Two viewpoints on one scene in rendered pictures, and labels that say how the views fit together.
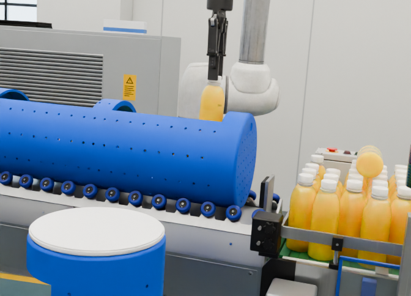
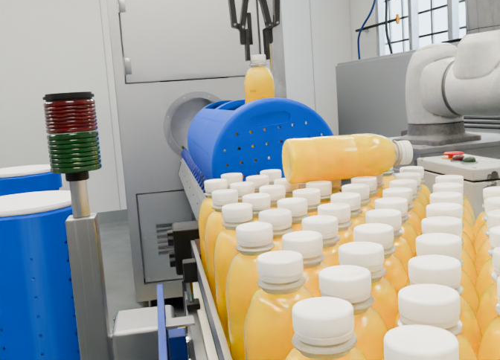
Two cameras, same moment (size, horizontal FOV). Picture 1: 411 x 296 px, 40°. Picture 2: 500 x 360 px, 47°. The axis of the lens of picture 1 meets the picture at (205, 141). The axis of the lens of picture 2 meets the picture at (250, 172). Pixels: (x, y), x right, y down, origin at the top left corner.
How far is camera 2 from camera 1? 1.61 m
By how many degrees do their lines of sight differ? 64
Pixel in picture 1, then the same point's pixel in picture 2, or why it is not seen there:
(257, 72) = (474, 44)
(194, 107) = (410, 107)
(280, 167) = not seen: outside the picture
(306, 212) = not seen: hidden behind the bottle
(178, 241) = not seen: hidden behind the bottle
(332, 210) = (202, 222)
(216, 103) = (248, 88)
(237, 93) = (454, 82)
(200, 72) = (415, 58)
